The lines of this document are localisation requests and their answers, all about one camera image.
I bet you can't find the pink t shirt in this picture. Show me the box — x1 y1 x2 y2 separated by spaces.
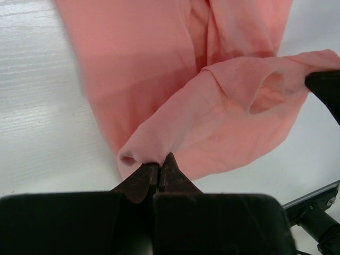
55 1 339 179

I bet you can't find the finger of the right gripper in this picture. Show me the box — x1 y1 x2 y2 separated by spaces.
304 71 340 122

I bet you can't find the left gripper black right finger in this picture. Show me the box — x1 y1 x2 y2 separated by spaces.
158 152 202 193

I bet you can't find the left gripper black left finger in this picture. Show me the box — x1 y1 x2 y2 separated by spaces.
111 163 159 204

